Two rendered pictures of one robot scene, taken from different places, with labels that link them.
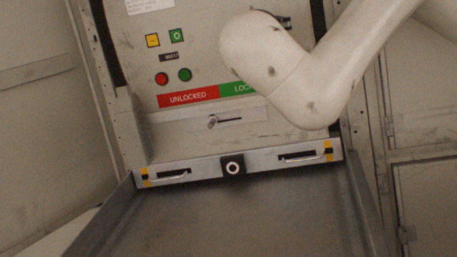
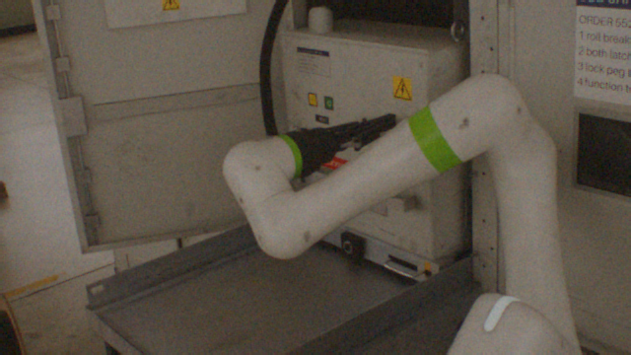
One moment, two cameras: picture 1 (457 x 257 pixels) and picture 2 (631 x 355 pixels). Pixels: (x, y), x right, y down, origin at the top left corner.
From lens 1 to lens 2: 114 cm
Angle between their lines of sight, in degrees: 39
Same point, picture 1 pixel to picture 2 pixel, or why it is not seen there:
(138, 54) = (302, 107)
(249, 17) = (239, 151)
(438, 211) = not seen: outside the picture
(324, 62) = (285, 208)
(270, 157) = (383, 252)
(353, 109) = (484, 241)
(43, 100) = (233, 119)
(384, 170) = not seen: hidden behind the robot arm
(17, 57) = (217, 80)
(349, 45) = (312, 201)
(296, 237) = (294, 334)
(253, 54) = (230, 181)
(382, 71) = not seen: hidden behind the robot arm
